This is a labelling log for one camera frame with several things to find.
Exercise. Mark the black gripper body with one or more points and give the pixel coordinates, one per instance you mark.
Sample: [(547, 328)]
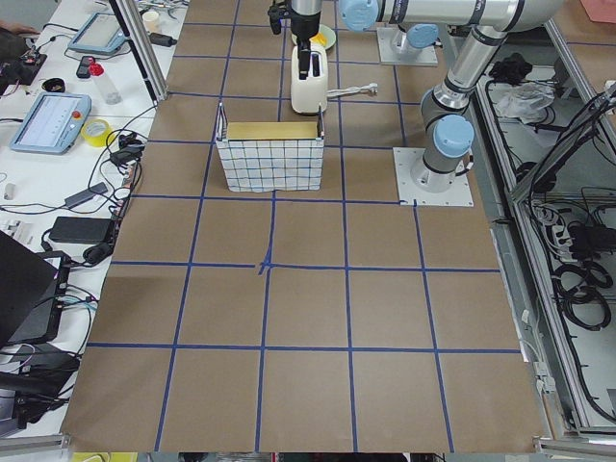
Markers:
[(305, 30)]

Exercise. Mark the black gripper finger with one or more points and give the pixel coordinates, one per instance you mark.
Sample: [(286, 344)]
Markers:
[(303, 59)]

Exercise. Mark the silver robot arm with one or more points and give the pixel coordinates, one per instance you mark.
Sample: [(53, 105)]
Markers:
[(449, 135), (306, 7)]

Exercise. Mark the white two-slot toaster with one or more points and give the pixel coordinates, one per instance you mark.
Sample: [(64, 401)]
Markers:
[(308, 96)]

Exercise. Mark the light green plate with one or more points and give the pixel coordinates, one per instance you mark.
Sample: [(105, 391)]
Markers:
[(330, 35)]

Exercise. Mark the checkered fabric wooden box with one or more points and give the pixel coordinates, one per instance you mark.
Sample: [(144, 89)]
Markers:
[(264, 157)]

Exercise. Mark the paper cup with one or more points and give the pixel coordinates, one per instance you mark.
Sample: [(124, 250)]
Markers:
[(152, 22)]

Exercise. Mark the blue teach pendant far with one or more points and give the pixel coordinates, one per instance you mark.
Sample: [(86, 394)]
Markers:
[(100, 35)]

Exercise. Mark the blue teach pendant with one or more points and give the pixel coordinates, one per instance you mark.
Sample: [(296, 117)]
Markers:
[(53, 123), (100, 35)]

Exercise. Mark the clear bottle red cap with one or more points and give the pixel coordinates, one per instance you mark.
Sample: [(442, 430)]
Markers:
[(104, 83)]

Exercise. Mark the yellow tape roll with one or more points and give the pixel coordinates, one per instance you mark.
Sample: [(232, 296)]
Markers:
[(96, 132)]

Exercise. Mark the blue teach pendant near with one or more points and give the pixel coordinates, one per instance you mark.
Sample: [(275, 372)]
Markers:
[(53, 123)]

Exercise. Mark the black power adapter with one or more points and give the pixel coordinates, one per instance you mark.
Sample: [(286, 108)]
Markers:
[(78, 230)]

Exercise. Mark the black laptop computer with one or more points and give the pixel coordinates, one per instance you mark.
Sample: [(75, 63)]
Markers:
[(32, 284)]

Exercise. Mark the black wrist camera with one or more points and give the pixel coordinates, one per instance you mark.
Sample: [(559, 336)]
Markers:
[(277, 12)]

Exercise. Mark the aluminium frame post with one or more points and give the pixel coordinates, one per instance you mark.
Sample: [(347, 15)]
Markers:
[(131, 25)]

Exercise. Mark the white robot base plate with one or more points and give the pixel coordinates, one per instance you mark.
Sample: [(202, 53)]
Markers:
[(419, 186)]

